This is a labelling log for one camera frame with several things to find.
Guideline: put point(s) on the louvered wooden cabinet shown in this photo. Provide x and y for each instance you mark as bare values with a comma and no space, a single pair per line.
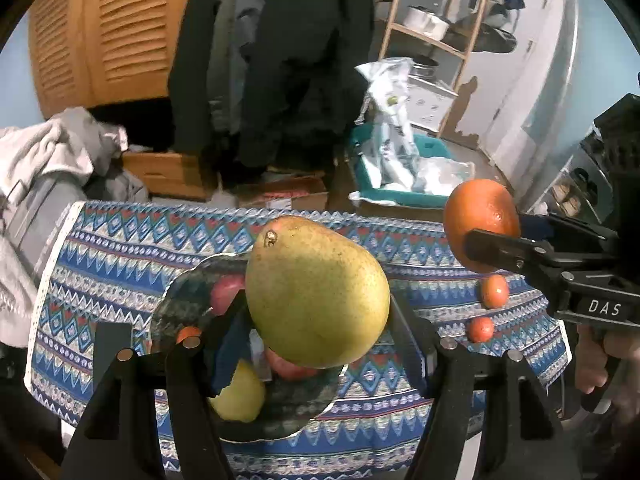
125,35

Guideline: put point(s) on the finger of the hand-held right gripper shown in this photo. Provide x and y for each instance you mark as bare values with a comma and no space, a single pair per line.
510,252
575,237

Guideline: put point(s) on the grey clothes pile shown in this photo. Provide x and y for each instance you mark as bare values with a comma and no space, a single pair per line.
50,160

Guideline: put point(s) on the wooden shelf unit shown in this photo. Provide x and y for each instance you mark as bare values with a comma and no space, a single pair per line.
395,15

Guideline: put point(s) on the blue patterned tablecloth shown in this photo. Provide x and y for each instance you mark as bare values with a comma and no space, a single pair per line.
125,270

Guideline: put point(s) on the clear plastic bag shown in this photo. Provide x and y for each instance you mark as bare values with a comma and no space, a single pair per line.
440,175

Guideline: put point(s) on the shoe rack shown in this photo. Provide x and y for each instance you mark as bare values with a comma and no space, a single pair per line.
575,185

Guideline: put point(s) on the white printed plastic bag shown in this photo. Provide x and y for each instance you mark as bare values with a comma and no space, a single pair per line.
395,135

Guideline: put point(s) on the person's right hand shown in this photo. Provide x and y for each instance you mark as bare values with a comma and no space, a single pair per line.
590,360

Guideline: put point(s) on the black flat strip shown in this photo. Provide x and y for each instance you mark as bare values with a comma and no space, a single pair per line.
112,337

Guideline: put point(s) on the teal plastic crate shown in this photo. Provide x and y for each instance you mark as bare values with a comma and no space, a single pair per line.
395,198

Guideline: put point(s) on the red apple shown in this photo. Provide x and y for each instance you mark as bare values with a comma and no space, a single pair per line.
227,294
290,369

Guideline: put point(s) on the dark hanging coats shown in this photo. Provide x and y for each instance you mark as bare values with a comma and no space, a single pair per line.
300,60

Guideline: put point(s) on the round metal pot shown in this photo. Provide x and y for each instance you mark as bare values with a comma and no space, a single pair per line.
425,22
425,67

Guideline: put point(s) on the white door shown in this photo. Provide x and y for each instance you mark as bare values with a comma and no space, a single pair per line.
520,85

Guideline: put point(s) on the wooden box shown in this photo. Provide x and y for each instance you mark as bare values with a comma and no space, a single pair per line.
165,172

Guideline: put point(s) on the yellow-green pear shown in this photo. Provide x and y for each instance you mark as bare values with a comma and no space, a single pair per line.
242,395
320,290

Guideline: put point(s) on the clear glass plate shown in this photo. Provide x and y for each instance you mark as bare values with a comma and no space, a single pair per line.
295,410

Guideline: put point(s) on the cardboard box under crate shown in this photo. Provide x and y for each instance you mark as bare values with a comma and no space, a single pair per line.
400,212

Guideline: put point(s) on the small tangerine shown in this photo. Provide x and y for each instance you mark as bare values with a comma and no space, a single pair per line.
480,330
494,291

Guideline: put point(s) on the dark wok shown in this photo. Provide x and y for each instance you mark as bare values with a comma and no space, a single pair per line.
490,37

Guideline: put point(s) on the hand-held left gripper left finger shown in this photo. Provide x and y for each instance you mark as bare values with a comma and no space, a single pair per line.
227,355

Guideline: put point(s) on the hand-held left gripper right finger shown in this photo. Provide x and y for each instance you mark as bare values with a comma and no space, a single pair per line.
412,345

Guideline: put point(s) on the white patterned box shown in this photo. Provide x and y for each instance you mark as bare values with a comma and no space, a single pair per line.
430,102

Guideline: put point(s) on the flat cardboard box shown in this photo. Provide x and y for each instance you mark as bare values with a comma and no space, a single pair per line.
290,195

